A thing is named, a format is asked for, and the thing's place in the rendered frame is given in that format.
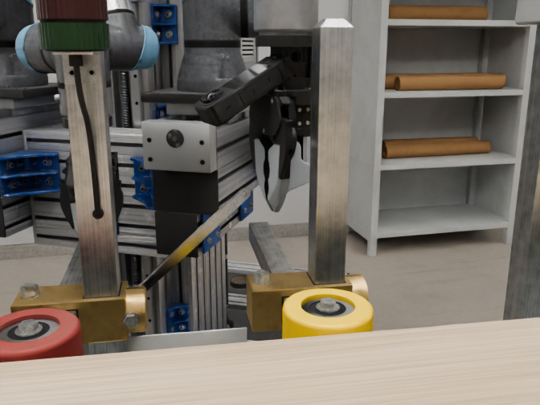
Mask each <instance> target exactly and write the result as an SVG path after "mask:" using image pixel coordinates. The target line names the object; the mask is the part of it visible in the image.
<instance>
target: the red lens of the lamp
mask: <svg viewBox="0 0 540 405"><path fill-rule="evenodd" d="M35 5H36V14H37V19H38V20H40V19H45V18H85V19H102V20H106V21H108V2H107V0H35Z"/></svg>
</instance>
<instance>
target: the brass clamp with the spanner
mask: <svg viewBox="0 0 540 405"><path fill-rule="evenodd" d="M39 291H40V292H41V295H40V296H39V297H36V298H33V299H28V300H25V299H21V298H20V296H19V295H20V294H21V291H19V293H18V295H17V296H16V298H15V299H14V301H13V303H12V305H11V306H10V312H11V313H14V312H18V311H22V310H26V309H38V308H53V309H63V310H66V311H76V314H77V317H78V318H79V320H80V324H81V333H82V342H83V344H88V343H98V342H118V341H127V340H128V339H129V333H136V332H145V331H146V330H147V329H148V306H147V293H146V288H145V286H135V287H129V282H128V281H121V286H120V290H119V294H118V296H111V297H89V298H84V287H83V284H66V285H52V286H40V287H39Z"/></svg>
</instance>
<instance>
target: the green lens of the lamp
mask: <svg viewBox="0 0 540 405"><path fill-rule="evenodd" d="M38 30H39V46H40V49H45V50H89V49H111V48H110V37H109V24H108V23H98V22H38Z"/></svg>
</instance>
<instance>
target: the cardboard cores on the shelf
mask: <svg viewBox="0 0 540 405"><path fill-rule="evenodd" d="M488 15H489V11H488V8H487V7H486V6H414V5H389V16H388V19H448V20H487V18H488ZM505 83H506V76H505V74H503V73H419V74H386V79H385V89H395V90H396V91H423V90H471V89H502V88H503V87H504V86H505ZM490 150H491V143H490V141H489V140H481V141H479V139H478V137H438V138H415V139H391V140H382V157H383V158H384V159H385V158H413V157H428V156H443V155H457V154H472V153H489V151H490Z"/></svg>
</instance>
